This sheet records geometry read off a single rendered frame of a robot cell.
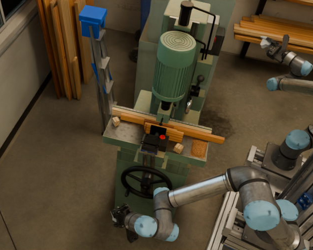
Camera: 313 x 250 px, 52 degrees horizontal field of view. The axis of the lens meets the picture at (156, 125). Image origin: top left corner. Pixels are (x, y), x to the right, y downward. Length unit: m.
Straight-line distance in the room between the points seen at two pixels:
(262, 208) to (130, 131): 0.96
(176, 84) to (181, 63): 0.12
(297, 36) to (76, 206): 2.77
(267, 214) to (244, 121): 2.34
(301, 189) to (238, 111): 1.87
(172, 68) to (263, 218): 0.76
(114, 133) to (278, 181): 1.04
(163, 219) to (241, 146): 1.98
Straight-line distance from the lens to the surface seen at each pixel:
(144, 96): 2.23
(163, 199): 1.37
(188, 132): 1.87
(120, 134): 1.84
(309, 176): 1.71
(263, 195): 1.20
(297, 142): 1.93
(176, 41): 1.50
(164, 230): 1.32
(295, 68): 2.01
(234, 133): 3.28
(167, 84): 1.56
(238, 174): 1.26
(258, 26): 3.75
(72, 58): 3.12
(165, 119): 1.77
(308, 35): 3.89
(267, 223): 1.22
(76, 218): 2.58
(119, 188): 2.24
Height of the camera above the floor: 2.31
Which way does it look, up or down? 47 degrees down
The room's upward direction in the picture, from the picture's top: 10 degrees clockwise
